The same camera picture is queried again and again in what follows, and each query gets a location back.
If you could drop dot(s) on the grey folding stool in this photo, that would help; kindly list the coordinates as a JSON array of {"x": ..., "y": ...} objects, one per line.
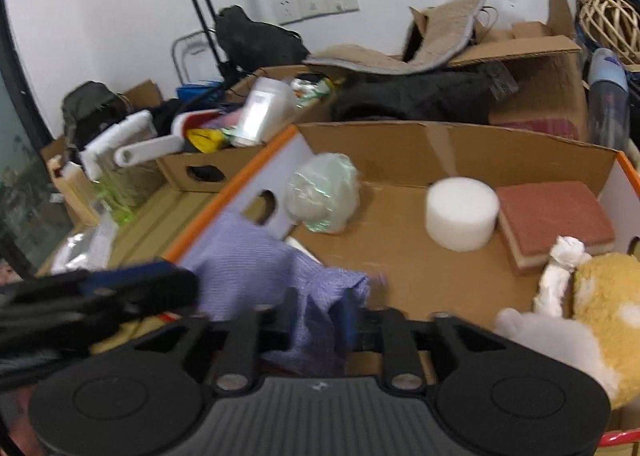
[{"x": 185, "y": 48}]

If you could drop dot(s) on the open flap cardboard box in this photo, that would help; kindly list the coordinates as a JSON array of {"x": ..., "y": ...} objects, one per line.
[{"x": 540, "y": 85}]

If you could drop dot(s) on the green white packet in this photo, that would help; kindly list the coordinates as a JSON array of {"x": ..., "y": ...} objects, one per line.
[{"x": 310, "y": 88}]

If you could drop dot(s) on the dark glass door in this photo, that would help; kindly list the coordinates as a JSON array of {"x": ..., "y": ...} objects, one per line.
[{"x": 25, "y": 196}]

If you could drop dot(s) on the large brown cardboard box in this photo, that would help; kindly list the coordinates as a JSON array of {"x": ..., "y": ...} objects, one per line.
[{"x": 147, "y": 93}]

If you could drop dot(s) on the purple cloth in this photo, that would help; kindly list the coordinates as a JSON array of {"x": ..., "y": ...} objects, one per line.
[{"x": 240, "y": 261}]

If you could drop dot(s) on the white red container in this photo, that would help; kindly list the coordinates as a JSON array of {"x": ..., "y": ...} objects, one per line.
[{"x": 192, "y": 120}]

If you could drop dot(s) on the yellow cloth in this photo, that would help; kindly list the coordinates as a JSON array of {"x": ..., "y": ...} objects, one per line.
[{"x": 205, "y": 140}]

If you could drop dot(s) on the yellow plush toy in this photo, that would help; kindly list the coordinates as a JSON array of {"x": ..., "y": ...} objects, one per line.
[{"x": 610, "y": 286}]

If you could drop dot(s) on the black bag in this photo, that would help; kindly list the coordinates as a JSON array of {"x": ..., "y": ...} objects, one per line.
[{"x": 260, "y": 38}]

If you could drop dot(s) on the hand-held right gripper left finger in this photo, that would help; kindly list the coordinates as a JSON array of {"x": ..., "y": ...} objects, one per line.
[{"x": 285, "y": 321}]

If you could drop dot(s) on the black clothing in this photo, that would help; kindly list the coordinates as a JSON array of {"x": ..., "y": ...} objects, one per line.
[{"x": 167, "y": 115}]

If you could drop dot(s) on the clear jar white lid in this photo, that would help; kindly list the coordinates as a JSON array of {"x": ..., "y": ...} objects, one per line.
[{"x": 140, "y": 180}]

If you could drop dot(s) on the blue lid bottle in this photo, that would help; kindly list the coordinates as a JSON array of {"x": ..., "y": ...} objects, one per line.
[{"x": 607, "y": 100}]

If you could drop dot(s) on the blue plastic item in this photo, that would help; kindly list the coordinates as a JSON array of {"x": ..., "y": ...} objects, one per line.
[{"x": 197, "y": 91}]

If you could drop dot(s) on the dark grey backpack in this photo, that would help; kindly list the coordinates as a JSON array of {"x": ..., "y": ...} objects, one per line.
[{"x": 92, "y": 105}]

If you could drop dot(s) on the glittery plastic bag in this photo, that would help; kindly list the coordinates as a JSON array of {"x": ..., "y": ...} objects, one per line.
[{"x": 325, "y": 191}]

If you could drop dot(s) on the black cloth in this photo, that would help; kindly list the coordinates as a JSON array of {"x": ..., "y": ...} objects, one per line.
[{"x": 425, "y": 95}]

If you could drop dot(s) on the white plastic bottle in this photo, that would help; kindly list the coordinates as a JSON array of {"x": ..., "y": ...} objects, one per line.
[{"x": 262, "y": 110}]

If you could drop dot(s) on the red layered sponge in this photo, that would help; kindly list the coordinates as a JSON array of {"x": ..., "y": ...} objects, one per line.
[{"x": 550, "y": 216}]

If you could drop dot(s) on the white plush toy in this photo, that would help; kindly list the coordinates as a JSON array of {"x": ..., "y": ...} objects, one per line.
[{"x": 550, "y": 341}]

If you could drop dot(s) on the white foam cylinder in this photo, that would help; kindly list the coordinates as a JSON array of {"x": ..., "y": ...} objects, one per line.
[{"x": 460, "y": 216}]

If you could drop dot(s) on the red cardboard box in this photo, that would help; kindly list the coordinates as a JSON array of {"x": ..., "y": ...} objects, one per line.
[{"x": 400, "y": 276}]

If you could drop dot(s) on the wooden box dark top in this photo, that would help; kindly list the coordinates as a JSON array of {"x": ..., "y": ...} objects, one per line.
[{"x": 75, "y": 191}]

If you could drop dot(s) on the silver pouch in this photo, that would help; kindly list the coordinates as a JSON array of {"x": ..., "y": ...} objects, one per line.
[{"x": 85, "y": 246}]

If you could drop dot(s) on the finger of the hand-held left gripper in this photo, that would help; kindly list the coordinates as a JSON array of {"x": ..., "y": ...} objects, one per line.
[
  {"x": 125, "y": 278},
  {"x": 75, "y": 326}
]

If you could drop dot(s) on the beige felt mat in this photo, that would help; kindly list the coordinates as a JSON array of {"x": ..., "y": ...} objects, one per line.
[{"x": 440, "y": 35}]

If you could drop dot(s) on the wicker ball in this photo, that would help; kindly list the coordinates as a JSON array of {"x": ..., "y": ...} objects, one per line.
[{"x": 607, "y": 20}]

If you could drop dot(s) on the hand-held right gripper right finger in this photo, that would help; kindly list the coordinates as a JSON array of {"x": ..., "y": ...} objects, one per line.
[{"x": 350, "y": 326}]

